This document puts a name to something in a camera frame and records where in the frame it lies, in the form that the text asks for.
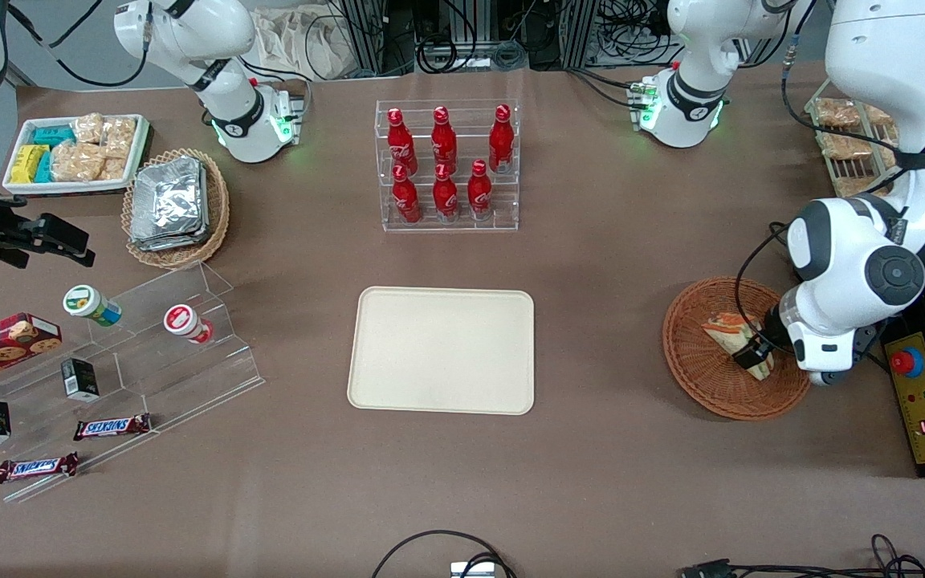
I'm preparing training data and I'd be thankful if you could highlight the black looped cable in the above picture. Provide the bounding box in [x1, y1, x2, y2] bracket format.
[371, 529, 517, 578]

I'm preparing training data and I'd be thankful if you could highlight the clear acrylic bottle rack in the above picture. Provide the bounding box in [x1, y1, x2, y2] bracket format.
[375, 99, 521, 234]

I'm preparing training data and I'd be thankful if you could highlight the snickers chocolate bar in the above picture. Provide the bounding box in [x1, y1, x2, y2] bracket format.
[72, 413, 153, 442]
[0, 451, 80, 485]

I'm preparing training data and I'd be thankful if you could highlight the red lid yogurt cup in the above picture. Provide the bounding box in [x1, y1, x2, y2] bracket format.
[162, 303, 215, 345]

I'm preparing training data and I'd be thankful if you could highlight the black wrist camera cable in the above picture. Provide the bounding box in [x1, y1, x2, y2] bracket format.
[734, 226, 791, 346]

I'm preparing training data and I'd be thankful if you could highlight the white rectangular snack tray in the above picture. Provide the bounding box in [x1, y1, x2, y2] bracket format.
[2, 113, 150, 197]

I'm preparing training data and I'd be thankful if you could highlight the yellow snack pack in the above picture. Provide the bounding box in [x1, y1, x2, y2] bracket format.
[10, 144, 51, 185]

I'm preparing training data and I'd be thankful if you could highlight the black cable bundle with connector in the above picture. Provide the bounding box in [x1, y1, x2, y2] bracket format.
[678, 533, 925, 578]

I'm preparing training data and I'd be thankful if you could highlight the beige cloth bag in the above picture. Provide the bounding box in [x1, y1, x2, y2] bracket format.
[252, 6, 361, 82]

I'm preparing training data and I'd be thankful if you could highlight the white wire rack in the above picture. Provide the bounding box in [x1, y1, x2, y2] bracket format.
[803, 77, 925, 203]

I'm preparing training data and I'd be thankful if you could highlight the round brown wicker basket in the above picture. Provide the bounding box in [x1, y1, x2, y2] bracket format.
[662, 277, 815, 421]

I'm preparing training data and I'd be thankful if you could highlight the aluminium frame with cables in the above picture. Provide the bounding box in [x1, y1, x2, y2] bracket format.
[332, 0, 676, 75]

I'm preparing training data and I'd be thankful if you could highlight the light wicker basket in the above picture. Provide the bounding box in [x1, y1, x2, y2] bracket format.
[120, 148, 231, 270]

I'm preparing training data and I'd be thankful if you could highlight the green lid yogurt cup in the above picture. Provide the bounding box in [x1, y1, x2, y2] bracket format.
[62, 284, 123, 328]

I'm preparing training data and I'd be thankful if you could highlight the clear acrylic stepped shelf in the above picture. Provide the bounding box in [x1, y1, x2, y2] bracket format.
[0, 261, 265, 505]

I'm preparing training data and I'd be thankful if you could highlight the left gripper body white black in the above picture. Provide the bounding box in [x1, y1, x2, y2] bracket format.
[763, 303, 862, 375]

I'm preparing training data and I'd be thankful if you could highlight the silver foil pack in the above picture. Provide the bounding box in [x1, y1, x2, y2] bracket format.
[131, 156, 208, 242]
[128, 161, 213, 253]

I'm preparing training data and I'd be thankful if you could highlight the cream plastic tray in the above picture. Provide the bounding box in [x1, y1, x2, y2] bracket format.
[347, 287, 536, 416]

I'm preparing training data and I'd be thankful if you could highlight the triangle sandwich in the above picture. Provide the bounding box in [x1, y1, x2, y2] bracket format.
[701, 311, 776, 382]

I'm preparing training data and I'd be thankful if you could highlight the red cola bottle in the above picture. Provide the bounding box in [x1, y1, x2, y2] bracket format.
[431, 105, 458, 169]
[488, 104, 515, 174]
[432, 162, 460, 222]
[467, 158, 494, 220]
[391, 164, 422, 225]
[386, 108, 418, 174]

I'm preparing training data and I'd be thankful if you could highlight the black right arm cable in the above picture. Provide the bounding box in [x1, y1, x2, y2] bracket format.
[6, 0, 152, 89]

